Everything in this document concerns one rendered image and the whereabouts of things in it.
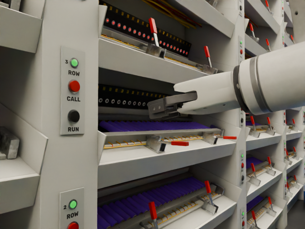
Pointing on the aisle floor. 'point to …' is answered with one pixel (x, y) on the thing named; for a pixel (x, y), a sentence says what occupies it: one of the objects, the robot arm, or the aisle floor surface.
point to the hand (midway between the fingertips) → (164, 109)
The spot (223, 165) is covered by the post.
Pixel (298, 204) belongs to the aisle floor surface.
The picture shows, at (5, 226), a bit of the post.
